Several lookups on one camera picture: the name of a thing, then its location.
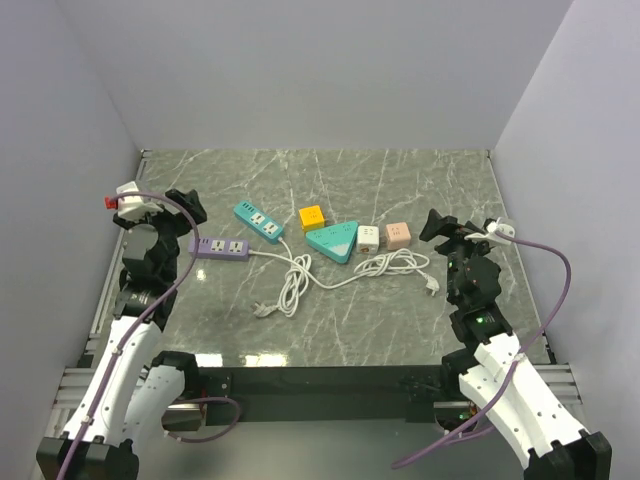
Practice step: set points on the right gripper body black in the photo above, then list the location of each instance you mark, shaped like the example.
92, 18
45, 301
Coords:
457, 249

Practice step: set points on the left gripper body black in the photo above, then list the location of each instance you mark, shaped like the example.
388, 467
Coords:
170, 226

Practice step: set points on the purple power strip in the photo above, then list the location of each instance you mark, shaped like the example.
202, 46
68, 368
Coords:
216, 248

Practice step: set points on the yellow cube socket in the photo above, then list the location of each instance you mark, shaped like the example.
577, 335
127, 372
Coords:
311, 218

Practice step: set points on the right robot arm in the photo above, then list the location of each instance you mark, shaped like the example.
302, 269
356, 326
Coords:
493, 371

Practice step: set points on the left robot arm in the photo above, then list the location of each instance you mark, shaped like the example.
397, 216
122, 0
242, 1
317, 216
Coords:
132, 388

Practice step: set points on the pink cube socket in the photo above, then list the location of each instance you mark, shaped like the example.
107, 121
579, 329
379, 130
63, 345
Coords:
397, 236

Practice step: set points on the white cube socket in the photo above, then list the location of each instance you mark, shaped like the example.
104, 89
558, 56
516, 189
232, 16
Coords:
368, 239

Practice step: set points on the teal triangular power strip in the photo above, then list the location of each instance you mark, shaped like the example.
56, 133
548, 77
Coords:
335, 241

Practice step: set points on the black base beam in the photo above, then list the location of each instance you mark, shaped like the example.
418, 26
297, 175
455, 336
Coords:
286, 394

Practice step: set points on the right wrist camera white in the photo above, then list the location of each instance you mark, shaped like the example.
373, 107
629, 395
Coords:
500, 231

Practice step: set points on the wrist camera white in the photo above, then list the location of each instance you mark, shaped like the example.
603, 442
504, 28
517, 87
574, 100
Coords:
133, 208
500, 231

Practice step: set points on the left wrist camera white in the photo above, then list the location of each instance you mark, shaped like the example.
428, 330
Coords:
133, 208

